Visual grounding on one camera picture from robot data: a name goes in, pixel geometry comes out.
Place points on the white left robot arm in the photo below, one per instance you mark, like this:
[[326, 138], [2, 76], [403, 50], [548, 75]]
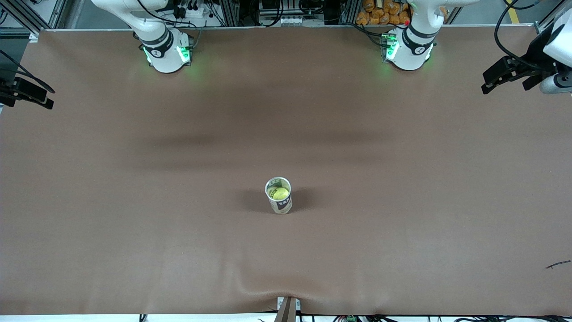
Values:
[[413, 56]]

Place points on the green plug connector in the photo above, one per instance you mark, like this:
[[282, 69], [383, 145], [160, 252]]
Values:
[[351, 319]]

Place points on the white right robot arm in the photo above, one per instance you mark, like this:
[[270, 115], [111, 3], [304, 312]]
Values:
[[165, 58]]

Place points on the grey metal bracket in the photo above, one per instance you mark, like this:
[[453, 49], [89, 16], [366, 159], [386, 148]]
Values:
[[288, 313]]

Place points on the pile of orange packets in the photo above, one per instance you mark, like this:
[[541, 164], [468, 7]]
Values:
[[375, 15]]

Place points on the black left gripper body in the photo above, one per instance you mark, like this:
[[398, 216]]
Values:
[[534, 58]]

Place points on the black electronics unit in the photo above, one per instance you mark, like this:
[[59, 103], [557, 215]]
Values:
[[277, 5]]

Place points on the aluminium frame profile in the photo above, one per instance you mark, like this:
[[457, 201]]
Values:
[[22, 14], [546, 19]]

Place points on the yellow tennis ball black print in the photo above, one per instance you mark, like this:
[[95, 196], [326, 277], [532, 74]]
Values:
[[279, 193]]

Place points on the white terminal block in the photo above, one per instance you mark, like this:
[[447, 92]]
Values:
[[301, 20]]

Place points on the clear tennis ball can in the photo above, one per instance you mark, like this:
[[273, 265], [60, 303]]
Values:
[[282, 207]]

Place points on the white power strip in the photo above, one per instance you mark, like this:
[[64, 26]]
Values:
[[199, 12]]

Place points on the brown table cover sheet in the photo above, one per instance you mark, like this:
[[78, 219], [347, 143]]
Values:
[[286, 259]]

